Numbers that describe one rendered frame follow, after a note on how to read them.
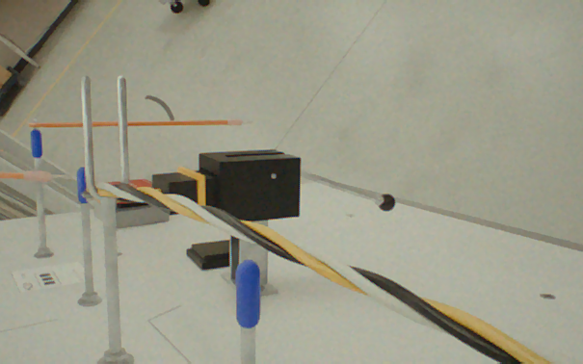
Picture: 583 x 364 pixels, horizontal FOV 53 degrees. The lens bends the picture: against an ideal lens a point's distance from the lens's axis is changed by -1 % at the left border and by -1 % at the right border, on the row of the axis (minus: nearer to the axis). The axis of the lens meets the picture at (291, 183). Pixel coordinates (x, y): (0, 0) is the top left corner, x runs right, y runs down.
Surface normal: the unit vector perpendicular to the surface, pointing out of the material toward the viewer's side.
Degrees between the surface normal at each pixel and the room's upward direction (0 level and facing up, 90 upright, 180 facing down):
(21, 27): 90
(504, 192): 0
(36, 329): 52
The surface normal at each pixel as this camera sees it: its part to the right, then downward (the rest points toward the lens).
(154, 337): 0.02, -0.98
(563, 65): -0.63, -0.53
